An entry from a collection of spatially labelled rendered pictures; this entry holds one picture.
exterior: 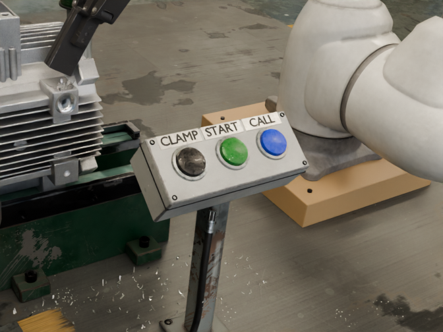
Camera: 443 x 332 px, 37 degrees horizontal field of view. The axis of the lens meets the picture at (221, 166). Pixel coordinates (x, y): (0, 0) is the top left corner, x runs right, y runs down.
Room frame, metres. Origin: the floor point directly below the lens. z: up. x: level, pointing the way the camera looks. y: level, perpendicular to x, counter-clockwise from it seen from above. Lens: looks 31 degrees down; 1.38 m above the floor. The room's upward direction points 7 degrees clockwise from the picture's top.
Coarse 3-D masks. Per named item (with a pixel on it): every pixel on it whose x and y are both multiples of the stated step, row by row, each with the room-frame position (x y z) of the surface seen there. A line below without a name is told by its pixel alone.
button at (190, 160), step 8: (184, 152) 0.54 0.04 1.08; (192, 152) 0.54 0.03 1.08; (200, 152) 0.54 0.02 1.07; (176, 160) 0.53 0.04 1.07; (184, 160) 0.53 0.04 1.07; (192, 160) 0.53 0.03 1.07; (200, 160) 0.54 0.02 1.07; (184, 168) 0.52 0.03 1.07; (192, 168) 0.53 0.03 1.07; (200, 168) 0.53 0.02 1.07; (192, 176) 0.52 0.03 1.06
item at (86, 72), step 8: (80, 64) 0.68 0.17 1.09; (88, 64) 0.69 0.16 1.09; (80, 72) 0.68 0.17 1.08; (88, 72) 0.68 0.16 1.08; (96, 72) 0.69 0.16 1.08; (80, 80) 0.67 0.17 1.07; (88, 80) 0.68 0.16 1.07; (80, 160) 0.68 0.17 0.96; (88, 160) 0.68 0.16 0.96; (80, 168) 0.67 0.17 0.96; (88, 168) 0.68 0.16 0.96; (96, 168) 0.68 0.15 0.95
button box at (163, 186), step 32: (224, 128) 0.59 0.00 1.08; (256, 128) 0.60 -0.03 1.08; (288, 128) 0.62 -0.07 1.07; (160, 160) 0.53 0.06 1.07; (256, 160) 0.57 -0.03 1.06; (288, 160) 0.59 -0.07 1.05; (160, 192) 0.51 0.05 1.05; (192, 192) 0.51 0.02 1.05; (224, 192) 0.53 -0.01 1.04; (256, 192) 0.59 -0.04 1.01
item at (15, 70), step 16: (0, 0) 0.70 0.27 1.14; (0, 16) 0.65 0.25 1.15; (16, 16) 0.65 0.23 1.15; (0, 32) 0.64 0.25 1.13; (16, 32) 0.65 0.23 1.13; (0, 48) 0.64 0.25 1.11; (16, 48) 0.65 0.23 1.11; (0, 64) 0.64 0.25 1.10; (16, 64) 0.65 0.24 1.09; (0, 80) 0.64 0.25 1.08
